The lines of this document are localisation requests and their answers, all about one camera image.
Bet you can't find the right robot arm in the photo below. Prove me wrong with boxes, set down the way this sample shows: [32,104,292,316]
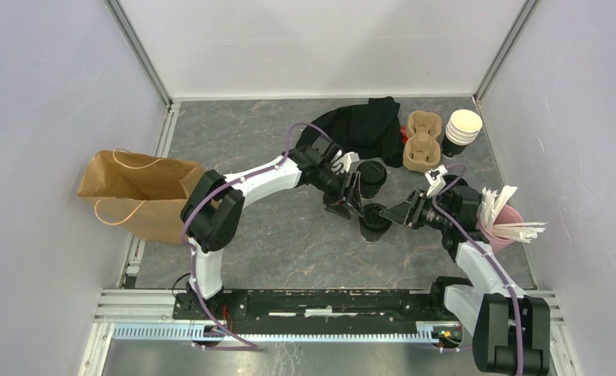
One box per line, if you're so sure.
[380,185,550,375]

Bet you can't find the brown cardboard cup carrier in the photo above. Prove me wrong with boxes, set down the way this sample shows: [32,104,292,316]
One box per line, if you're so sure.
[403,110,443,172]

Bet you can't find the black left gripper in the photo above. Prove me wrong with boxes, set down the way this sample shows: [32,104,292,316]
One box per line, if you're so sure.
[313,166,365,222]

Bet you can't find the black cup lid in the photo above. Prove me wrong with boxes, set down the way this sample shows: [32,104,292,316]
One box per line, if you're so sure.
[357,160,387,187]
[359,203,392,231]

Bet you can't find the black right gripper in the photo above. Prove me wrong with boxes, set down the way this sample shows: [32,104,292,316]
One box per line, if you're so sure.
[379,189,453,232]

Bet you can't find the stack of white paper cups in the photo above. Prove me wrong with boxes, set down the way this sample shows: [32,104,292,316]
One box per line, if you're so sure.
[441,109,483,158]

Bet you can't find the red small object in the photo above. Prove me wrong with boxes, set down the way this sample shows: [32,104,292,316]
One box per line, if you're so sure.
[400,126,408,144]

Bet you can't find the stack of black lids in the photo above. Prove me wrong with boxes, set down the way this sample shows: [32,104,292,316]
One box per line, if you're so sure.
[443,175,469,189]

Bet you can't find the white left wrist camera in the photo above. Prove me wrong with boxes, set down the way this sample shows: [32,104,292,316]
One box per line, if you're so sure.
[331,152,360,174]

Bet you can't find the pink straw holder cup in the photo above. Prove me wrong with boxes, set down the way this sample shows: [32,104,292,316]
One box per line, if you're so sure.
[476,204,523,254]

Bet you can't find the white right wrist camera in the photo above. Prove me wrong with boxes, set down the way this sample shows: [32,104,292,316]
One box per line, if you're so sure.
[424,164,448,198]

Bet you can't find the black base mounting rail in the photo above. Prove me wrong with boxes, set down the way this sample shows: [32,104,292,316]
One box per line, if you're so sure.
[172,289,463,336]

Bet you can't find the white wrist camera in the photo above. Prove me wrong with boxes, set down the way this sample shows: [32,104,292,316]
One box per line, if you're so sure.
[331,152,360,174]
[424,164,448,198]

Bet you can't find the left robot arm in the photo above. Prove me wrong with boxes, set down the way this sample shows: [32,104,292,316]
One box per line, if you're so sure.
[180,136,364,320]

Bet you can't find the black paper coffee cup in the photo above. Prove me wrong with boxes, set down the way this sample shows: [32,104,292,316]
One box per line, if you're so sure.
[361,176,386,200]
[359,222,390,243]

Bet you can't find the black cloth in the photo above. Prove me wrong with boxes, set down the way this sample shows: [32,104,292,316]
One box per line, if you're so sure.
[312,96,404,168]

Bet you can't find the brown paper bag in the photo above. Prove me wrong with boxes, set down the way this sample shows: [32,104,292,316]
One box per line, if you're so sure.
[77,149,205,244]

